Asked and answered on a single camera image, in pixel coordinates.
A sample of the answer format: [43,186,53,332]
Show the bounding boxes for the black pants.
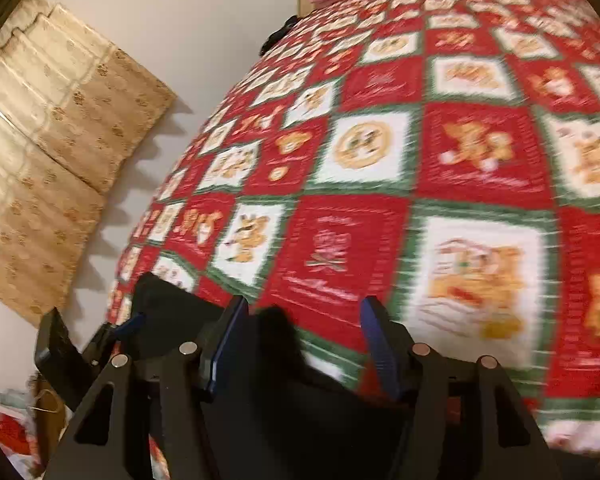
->
[132,273,406,479]

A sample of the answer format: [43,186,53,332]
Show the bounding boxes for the beige curtain left wall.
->
[0,0,175,324]

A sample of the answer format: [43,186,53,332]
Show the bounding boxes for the red checkered teddy bedspread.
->
[108,0,600,453]

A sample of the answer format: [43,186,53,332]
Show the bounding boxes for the dark clothes beside bed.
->
[259,15,300,56]

